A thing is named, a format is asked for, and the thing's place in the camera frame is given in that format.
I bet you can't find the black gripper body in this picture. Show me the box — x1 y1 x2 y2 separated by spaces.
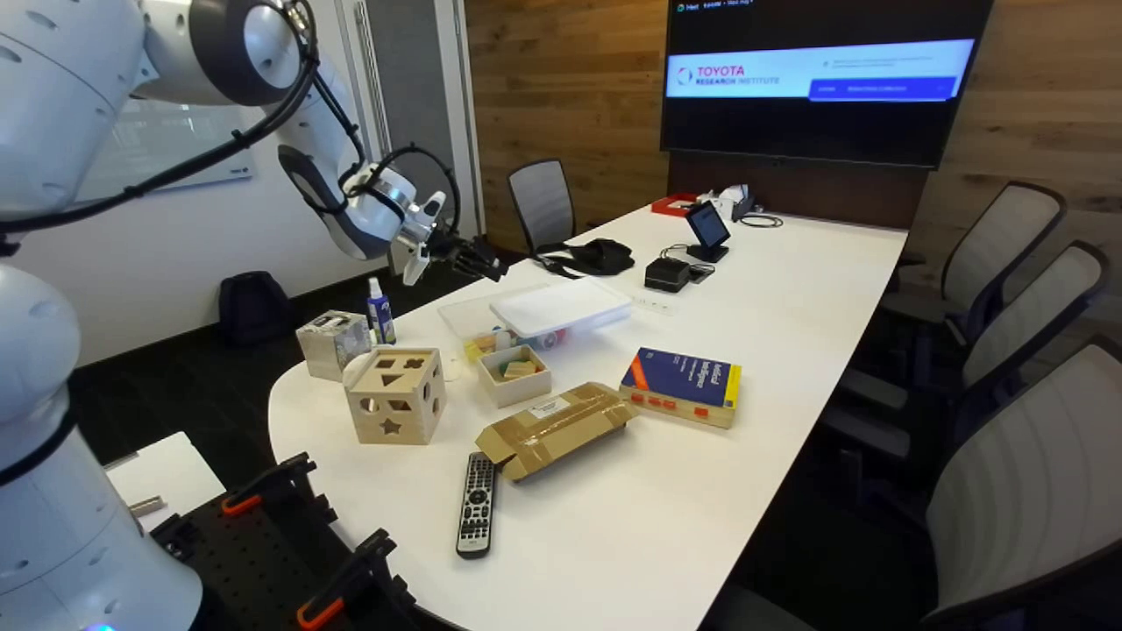
401 191 491 288

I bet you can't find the clear plastic container lid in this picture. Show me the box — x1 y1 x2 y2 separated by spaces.
491 279 626 341

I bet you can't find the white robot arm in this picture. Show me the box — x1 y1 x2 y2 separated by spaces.
0 0 458 631

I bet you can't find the clear plastic storage container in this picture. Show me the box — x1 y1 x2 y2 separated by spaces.
438 306 542 371

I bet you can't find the blue spray bottle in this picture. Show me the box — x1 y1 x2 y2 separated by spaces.
364 275 396 344

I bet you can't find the grey office chair far end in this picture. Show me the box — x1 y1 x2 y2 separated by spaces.
507 158 575 253

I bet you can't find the black headset pile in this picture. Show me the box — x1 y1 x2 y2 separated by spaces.
536 237 635 279

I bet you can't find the small wooden tray with toys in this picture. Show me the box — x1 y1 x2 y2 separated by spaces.
478 348 552 405

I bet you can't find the small white wooden box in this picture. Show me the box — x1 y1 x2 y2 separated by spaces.
295 307 371 379

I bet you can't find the wooden shape sorter cube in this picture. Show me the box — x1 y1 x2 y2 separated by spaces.
344 348 447 444

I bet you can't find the flat brown cardboard box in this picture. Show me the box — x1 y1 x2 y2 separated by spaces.
478 383 635 484

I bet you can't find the black backpack on floor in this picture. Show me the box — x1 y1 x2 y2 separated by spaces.
216 269 292 344

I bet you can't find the red small box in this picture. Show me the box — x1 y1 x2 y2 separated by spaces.
652 197 693 218

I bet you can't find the blue and yellow book box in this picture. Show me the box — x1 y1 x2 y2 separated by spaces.
621 348 743 427

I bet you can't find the black remote control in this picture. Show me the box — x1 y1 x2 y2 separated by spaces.
456 452 499 558

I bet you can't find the black clamp orange tip left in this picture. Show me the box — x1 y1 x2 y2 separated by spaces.
221 452 317 518

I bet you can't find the black clamp orange tip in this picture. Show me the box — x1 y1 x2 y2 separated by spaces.
295 528 396 631
221 452 317 518

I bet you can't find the black clamp orange tip right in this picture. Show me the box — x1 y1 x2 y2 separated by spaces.
295 528 396 631

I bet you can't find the white side table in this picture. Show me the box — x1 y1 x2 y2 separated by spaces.
108 431 226 528

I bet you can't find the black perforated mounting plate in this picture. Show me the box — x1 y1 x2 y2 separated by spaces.
153 498 464 631

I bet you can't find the grey office chair right far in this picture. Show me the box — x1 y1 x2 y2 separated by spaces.
884 183 1067 341

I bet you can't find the grey office chair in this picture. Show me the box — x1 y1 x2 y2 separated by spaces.
884 183 1067 341
823 241 1107 467
722 341 1122 631

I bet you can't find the grey office chair right middle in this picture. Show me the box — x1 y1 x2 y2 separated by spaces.
823 241 1107 467

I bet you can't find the grey office chair right near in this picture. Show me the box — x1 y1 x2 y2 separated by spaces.
722 341 1122 631

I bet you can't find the white device with cable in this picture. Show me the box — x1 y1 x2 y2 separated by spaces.
711 183 782 227

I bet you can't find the wall whiteboard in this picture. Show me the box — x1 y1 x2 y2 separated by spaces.
77 100 247 202

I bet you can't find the wall mounted tv screen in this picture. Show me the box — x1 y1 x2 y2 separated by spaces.
659 0 991 169

